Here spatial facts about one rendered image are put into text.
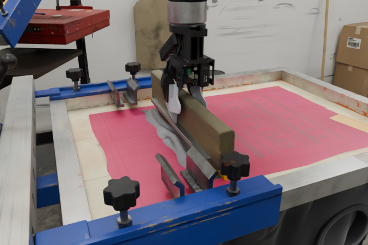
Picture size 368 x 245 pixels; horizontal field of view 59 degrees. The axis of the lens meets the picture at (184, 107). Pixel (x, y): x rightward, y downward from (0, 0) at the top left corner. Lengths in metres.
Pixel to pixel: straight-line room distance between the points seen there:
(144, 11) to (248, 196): 2.30
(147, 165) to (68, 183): 0.16
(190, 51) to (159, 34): 2.14
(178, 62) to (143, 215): 0.29
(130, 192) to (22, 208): 0.13
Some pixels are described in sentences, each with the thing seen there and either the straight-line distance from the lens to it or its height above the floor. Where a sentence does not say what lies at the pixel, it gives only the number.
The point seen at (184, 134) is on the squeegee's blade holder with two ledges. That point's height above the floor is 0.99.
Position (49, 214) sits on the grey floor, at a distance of 2.14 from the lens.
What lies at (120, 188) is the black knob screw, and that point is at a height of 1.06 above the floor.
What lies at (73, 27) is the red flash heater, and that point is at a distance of 1.55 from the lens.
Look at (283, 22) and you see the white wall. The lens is 3.42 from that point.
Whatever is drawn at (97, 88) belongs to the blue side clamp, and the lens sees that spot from 0.94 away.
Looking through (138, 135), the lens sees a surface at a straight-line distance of 0.75.
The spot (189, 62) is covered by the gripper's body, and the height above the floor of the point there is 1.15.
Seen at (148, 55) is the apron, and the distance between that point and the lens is 2.72.
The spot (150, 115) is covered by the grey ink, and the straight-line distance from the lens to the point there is 0.84.
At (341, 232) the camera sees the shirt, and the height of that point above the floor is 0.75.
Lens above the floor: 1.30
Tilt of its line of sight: 22 degrees down
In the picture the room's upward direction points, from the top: straight up
